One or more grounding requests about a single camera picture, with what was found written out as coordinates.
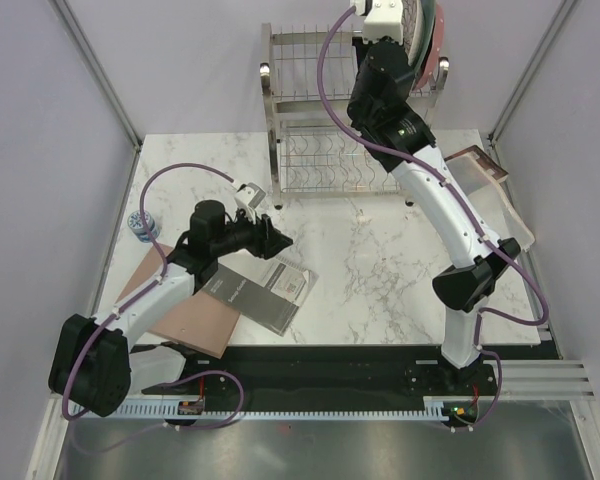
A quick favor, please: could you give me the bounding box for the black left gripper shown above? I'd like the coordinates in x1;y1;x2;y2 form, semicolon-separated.
211;205;292;260

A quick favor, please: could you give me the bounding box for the pink dotted scalloped plate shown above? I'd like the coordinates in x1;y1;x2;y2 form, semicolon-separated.
414;1;446;90

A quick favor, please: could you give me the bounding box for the floral patterned orange-rim bowl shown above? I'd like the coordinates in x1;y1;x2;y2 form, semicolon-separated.
402;0;424;52

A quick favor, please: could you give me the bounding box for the teal ceramic plate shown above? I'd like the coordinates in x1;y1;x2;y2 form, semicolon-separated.
413;0;436;73

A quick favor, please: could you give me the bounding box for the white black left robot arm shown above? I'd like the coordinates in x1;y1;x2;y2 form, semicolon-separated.
48;200;293;420

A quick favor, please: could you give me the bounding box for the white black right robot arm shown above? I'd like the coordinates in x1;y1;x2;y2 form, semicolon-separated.
347;39;521;394

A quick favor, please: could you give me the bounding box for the stainless steel dish rack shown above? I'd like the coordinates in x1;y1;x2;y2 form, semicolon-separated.
259;23;450;209

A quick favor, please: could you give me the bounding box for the grey setup guide booklet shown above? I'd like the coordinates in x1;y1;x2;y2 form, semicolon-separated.
203;252;319;336

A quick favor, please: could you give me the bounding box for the pink notebook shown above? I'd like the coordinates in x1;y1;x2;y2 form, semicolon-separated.
127;243;241;359

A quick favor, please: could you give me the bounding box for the blue white round tin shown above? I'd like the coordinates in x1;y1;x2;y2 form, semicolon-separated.
127;210;160;243

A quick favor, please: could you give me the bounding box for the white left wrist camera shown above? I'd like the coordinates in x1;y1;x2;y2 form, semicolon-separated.
234;183;266;224

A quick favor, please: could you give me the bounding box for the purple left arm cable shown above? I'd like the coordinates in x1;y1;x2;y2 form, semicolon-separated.
59;162;246;455

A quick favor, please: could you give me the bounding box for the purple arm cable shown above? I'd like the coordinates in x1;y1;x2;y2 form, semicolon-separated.
59;162;246;455
315;4;551;434

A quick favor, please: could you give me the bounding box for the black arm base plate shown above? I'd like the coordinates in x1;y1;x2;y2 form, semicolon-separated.
82;343;564;409

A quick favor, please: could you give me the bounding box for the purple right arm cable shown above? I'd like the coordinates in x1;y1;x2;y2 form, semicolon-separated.
315;4;551;434

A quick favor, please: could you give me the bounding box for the light blue cable duct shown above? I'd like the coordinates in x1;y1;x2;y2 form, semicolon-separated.
72;397;481;420

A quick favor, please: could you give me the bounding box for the aluminium front rail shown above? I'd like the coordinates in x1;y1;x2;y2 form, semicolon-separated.
49;357;598;401

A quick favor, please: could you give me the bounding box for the aluminium frame post left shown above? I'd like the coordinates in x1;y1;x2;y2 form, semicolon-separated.
49;0;143;151

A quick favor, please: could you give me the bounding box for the aluminium frame post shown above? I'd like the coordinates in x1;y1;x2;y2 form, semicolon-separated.
49;0;143;151
487;0;580;146

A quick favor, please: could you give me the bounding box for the aluminium frame post right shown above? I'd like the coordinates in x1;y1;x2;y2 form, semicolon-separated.
487;0;580;146

